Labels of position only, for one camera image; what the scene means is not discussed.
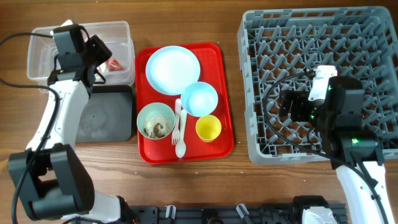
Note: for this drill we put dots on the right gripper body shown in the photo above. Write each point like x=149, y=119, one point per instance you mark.
x=303, y=110

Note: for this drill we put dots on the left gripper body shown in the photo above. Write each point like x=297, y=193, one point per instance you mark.
x=97, y=52

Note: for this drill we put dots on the red snack wrapper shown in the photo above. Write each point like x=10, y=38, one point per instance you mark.
x=113, y=65

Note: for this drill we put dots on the green bowl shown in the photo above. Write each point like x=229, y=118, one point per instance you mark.
x=150, y=110

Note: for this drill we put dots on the light blue bowl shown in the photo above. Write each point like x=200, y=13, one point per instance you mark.
x=199, y=99

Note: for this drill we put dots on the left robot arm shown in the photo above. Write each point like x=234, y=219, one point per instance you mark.
x=51, y=182

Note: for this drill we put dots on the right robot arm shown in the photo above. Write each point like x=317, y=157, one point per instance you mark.
x=355, y=152

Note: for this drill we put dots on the grey dishwasher rack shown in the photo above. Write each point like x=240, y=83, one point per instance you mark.
x=276, y=45

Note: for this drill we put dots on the clear plastic bin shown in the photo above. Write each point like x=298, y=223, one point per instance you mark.
x=116, y=36

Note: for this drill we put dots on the black tray bin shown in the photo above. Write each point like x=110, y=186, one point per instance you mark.
x=108, y=115

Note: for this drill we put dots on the light blue plate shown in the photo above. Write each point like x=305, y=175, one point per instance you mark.
x=170, y=69

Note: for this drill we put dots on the red plastic tray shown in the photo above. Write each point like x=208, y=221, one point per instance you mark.
x=161, y=151

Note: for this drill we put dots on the yellow cup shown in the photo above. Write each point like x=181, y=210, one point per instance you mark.
x=208, y=128

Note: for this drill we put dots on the rice and food scraps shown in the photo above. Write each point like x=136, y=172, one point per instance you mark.
x=158, y=126

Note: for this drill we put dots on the pink plastic fork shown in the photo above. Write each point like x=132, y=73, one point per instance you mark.
x=176, y=131

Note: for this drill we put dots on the white plastic spoon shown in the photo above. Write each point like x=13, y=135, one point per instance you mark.
x=181, y=146

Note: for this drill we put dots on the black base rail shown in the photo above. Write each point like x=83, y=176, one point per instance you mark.
x=303, y=209

